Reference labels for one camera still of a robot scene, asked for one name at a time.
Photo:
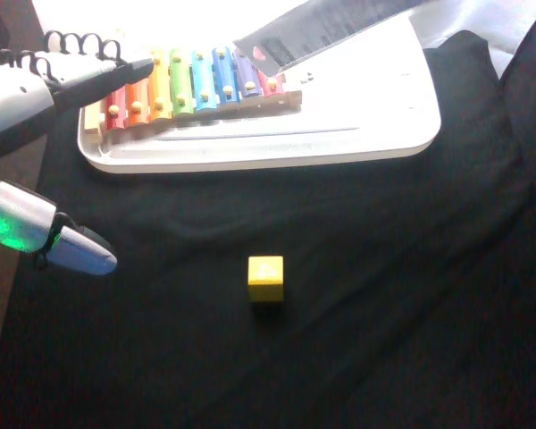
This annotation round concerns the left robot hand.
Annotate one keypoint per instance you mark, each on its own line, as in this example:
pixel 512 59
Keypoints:
pixel 18 94

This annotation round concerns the white plastic lid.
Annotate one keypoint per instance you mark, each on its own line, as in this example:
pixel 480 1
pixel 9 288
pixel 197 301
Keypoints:
pixel 362 111

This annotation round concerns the black table cloth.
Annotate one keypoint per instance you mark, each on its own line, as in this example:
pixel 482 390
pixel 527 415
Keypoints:
pixel 339 313

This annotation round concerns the silver pliers blister package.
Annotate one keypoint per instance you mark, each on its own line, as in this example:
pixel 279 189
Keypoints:
pixel 312 31

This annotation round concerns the rainbow wooden xylophone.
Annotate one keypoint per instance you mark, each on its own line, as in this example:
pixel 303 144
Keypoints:
pixel 181 85

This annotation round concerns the yellow cube block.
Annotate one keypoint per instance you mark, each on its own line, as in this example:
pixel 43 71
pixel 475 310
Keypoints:
pixel 264 279

